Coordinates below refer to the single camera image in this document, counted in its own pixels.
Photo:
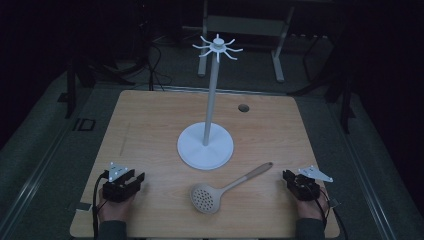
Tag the person's left hand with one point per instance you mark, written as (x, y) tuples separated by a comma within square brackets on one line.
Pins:
[(117, 209)]

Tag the black floor socket box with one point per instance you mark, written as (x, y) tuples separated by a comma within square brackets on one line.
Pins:
[(84, 124)]

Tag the beige slotted skimmer spoon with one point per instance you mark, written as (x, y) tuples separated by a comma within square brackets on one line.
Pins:
[(204, 198)]

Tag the person's right hand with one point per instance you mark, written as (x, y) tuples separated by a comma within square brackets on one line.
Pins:
[(308, 209)]

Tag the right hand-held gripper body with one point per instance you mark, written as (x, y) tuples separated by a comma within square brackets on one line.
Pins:
[(305, 188)]

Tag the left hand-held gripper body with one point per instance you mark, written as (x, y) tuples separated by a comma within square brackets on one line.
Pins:
[(117, 190)]

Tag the white hook rack stand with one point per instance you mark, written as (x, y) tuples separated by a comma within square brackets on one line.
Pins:
[(207, 113)]

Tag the white metal desk frame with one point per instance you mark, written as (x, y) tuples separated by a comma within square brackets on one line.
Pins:
[(245, 26)]

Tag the black metal stand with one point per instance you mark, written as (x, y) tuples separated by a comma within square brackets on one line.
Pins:
[(340, 86), (78, 80)]

